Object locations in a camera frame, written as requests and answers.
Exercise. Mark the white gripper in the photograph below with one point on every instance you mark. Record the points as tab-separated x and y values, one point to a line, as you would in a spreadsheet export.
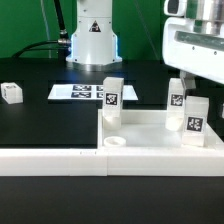
193	40

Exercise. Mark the white square table top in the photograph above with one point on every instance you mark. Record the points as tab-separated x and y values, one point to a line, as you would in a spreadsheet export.
140	129

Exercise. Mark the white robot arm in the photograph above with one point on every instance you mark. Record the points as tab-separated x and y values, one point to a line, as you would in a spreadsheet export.
94	44

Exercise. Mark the white L-shaped obstacle fence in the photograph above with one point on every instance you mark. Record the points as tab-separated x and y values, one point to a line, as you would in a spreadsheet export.
117	161

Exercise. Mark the paper sheet with markers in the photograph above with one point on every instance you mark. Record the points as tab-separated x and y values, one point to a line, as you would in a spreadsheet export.
76	91

